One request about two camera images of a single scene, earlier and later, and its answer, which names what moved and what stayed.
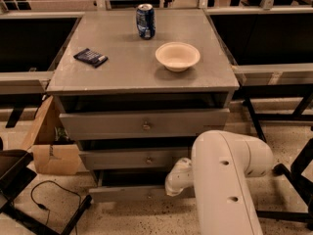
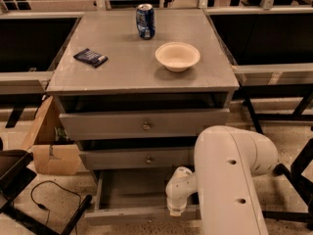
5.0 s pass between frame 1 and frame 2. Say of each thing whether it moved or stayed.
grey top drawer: stayed
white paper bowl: stayed
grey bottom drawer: moved
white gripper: moved
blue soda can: stayed
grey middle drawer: stayed
